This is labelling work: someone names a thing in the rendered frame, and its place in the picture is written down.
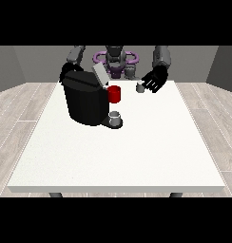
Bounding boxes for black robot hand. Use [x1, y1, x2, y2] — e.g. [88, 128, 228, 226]
[59, 62, 85, 84]
[141, 65, 169, 94]

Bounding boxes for small grey coffee pod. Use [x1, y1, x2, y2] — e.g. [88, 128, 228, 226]
[136, 81, 145, 94]

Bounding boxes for pale grey machine lid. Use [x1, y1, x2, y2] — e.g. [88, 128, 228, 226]
[90, 62, 110, 88]

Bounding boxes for black coffee machine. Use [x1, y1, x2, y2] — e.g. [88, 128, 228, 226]
[61, 69, 124, 130]

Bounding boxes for red pod holder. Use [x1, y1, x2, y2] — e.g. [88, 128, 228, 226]
[107, 84, 122, 104]

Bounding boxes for grey and purple robot trunk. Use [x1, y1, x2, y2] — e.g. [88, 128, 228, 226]
[92, 46, 140, 80]

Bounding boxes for small grey cup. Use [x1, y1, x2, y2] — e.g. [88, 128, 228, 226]
[108, 111, 122, 126]

